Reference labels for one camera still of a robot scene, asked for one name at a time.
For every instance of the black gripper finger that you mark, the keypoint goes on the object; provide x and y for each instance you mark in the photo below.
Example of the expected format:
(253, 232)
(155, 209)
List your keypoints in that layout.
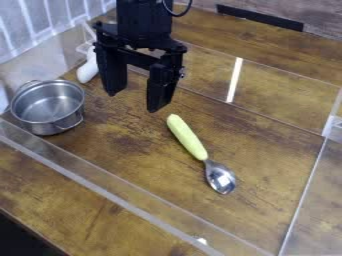
(160, 85)
(112, 68)

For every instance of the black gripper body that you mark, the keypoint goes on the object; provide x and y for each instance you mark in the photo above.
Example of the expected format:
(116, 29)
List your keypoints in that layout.
(143, 27)

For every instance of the green handled metal spoon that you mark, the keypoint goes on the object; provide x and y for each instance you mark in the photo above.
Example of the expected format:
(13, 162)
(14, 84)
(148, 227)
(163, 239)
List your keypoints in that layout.
(219, 176)

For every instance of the white toy mushroom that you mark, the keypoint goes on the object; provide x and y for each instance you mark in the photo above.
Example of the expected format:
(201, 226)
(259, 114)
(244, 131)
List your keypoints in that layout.
(88, 70)

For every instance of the clear acrylic stand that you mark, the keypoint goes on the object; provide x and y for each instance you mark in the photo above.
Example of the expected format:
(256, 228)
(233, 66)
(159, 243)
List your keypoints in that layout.
(88, 35)

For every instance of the black bar on table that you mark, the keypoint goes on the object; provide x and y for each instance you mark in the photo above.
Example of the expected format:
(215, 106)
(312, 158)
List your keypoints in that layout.
(260, 18)

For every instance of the small steel pot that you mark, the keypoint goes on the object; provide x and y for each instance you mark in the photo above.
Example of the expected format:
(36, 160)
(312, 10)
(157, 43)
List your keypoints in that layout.
(48, 106)

